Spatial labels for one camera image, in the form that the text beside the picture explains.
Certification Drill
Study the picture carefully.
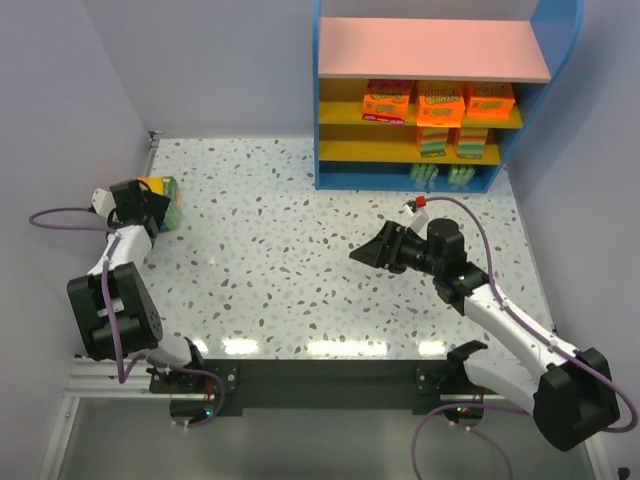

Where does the orange green sponge box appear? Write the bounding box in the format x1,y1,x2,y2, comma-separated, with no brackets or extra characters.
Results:
137,176,183,232

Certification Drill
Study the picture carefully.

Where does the blue sponge pack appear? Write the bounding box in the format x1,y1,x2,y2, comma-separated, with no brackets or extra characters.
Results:
447,164,475,189
409,163,439,191

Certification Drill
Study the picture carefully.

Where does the blue sponge pack front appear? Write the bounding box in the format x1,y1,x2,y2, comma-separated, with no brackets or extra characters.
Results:
409,163,439,191

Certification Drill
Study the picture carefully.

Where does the orange yellow sponge box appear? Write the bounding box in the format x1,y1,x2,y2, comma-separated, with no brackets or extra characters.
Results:
416,127,449,158

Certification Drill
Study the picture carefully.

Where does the pink sponge box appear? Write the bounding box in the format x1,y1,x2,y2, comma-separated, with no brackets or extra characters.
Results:
361,79,413,125

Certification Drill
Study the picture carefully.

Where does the orange Scrub Daddy box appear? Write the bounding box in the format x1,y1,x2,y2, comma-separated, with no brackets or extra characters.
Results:
464,82,515,120

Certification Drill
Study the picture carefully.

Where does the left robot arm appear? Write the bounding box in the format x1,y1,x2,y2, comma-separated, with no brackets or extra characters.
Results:
67,179,204,369

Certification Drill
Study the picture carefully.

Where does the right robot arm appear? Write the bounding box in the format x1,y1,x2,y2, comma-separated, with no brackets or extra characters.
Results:
349,218,620,451

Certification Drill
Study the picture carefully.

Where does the blue shelf unit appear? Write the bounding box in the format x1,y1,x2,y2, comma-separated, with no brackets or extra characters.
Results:
312,1,584,193

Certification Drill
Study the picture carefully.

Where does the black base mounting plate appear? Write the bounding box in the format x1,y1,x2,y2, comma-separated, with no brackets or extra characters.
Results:
149,358,504,419

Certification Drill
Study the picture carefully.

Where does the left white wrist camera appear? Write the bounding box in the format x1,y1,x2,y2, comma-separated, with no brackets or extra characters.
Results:
91,188,116,218

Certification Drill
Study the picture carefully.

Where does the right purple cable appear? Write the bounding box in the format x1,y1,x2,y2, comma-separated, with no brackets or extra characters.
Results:
412,195,640,480

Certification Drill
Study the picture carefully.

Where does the aluminium frame rail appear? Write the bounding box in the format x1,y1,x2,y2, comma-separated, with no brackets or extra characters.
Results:
64,357,151,399

